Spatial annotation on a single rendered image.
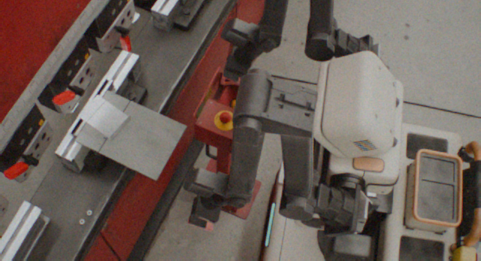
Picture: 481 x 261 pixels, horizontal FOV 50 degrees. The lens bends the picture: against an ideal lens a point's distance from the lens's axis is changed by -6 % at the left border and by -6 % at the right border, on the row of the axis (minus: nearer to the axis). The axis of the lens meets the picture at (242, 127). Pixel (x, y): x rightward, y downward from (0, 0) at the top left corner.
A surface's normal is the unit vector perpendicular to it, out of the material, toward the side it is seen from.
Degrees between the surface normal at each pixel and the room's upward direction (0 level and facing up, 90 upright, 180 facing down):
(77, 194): 0
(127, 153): 0
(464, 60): 0
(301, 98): 13
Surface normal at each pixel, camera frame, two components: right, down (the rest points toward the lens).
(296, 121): 0.27, -0.39
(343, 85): -0.62, -0.45
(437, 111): 0.05, -0.44
